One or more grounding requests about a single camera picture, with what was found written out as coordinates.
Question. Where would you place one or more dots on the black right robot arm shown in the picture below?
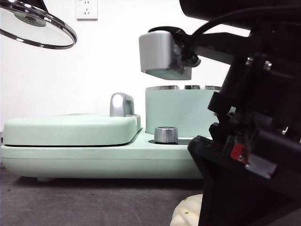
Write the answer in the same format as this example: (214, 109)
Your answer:
(235, 4)

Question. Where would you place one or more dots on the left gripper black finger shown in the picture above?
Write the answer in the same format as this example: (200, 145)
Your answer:
(40, 4)

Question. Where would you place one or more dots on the mint green griddle lid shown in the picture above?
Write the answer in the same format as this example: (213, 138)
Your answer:
(70, 131)

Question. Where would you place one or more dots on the silver control knob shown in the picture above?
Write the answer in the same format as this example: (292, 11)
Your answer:
(165, 135)

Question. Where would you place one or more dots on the white wall socket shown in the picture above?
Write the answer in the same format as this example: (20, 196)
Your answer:
(86, 10)

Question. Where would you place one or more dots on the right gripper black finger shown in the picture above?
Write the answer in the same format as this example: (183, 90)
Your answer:
(235, 200)

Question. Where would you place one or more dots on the mint green breakfast machine base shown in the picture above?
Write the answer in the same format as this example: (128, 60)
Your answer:
(105, 162)

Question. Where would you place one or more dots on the glass pot lid green knob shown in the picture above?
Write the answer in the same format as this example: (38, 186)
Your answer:
(35, 28)

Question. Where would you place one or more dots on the ridged white bun green specks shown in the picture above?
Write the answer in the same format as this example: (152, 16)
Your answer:
(185, 212)

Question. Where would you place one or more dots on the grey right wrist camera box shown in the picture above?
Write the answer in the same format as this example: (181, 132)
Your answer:
(157, 54)

